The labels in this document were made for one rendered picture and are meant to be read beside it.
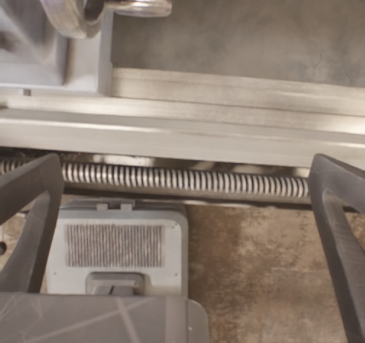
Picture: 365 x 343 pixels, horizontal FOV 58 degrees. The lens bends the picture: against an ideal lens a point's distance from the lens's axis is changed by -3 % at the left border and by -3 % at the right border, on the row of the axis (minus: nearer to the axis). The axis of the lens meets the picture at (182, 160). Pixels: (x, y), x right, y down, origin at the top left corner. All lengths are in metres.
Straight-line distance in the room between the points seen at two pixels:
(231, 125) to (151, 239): 0.72
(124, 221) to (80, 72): 0.79
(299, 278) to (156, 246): 0.72
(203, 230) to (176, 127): 0.96
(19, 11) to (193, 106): 0.31
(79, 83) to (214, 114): 0.23
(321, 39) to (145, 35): 0.36
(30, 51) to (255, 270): 1.35
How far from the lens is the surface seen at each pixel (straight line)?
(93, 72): 0.50
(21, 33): 0.43
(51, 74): 0.49
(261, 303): 1.67
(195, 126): 0.57
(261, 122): 0.60
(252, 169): 1.05
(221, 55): 0.72
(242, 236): 1.52
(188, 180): 0.70
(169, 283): 1.29
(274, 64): 0.73
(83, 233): 1.26
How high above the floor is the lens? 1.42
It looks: 84 degrees down
